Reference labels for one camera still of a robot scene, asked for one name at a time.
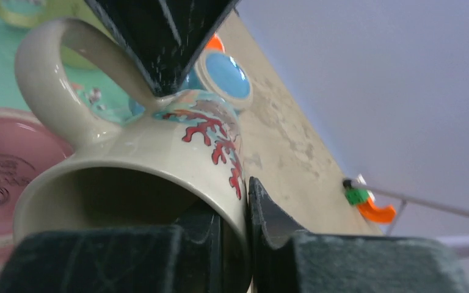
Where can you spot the green toy block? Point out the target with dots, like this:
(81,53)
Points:
(356,196)

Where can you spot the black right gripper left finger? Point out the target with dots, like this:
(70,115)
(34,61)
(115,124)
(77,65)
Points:
(185,256)

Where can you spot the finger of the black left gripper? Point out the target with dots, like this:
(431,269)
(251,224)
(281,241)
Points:
(164,38)

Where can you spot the white music stand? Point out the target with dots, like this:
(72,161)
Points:
(449,223)

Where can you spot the green floral tray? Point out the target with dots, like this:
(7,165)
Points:
(93,88)

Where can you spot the orange mug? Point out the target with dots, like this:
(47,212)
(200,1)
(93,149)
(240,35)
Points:
(215,43)

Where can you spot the orange toy piece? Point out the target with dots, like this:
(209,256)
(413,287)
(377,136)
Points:
(377,214)

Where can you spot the cream coral shell mug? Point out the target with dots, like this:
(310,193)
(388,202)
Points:
(148,171)

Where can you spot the pink skull mug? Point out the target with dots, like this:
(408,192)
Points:
(27,149)

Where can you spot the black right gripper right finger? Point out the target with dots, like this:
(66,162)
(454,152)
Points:
(289,258)

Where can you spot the blue butterfly mug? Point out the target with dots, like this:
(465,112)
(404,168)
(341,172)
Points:
(216,85)

